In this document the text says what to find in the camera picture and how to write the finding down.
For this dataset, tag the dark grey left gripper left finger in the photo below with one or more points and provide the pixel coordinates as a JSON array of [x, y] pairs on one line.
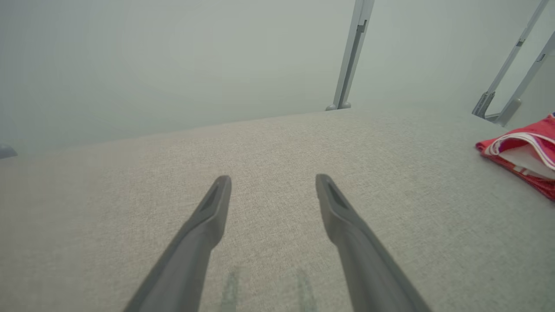
[[190, 260]]

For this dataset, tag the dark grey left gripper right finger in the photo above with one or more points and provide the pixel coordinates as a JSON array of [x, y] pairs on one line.
[[368, 268]]

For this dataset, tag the red Bulls jersey white sleeves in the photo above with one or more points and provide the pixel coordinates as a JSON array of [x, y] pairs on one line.
[[535, 130]]

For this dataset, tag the white partition panel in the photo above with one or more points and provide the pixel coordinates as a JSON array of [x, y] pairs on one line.
[[173, 65], [433, 52]]

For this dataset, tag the grey metal corner frame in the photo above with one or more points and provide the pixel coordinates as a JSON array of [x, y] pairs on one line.
[[482, 106]]

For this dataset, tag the grey partition post with foot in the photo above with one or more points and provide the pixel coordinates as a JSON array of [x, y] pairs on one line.
[[345, 65], [508, 113], [355, 65]]

